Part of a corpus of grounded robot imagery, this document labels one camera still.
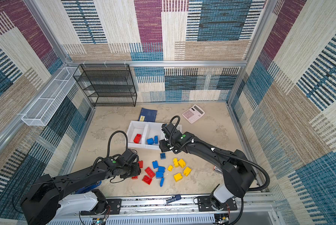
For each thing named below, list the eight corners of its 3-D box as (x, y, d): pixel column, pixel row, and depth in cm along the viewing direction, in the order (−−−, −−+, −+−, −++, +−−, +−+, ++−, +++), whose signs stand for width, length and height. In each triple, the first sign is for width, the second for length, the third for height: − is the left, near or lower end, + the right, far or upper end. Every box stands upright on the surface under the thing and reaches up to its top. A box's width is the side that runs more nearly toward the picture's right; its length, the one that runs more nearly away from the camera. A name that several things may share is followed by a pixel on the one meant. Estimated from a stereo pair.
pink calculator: (191, 123, 109) (191, 121, 106) (181, 114, 115) (182, 111, 112) (204, 115, 114) (205, 112, 112) (194, 107, 120) (195, 104, 117)
